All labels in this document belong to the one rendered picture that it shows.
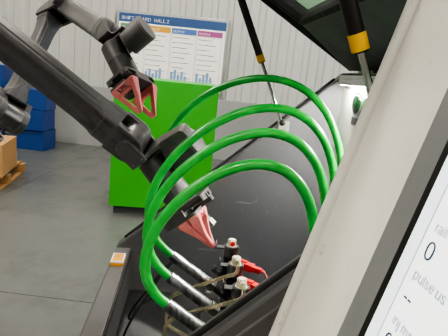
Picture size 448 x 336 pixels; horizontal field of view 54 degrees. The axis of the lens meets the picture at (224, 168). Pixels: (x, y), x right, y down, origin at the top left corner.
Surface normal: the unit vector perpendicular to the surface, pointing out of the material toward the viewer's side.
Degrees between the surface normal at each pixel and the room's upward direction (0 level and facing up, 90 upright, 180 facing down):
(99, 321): 0
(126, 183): 90
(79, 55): 90
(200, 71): 90
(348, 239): 76
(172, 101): 90
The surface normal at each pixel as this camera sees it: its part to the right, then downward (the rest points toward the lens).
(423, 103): -0.94, -0.31
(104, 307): 0.11, -0.97
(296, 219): 0.07, 0.22
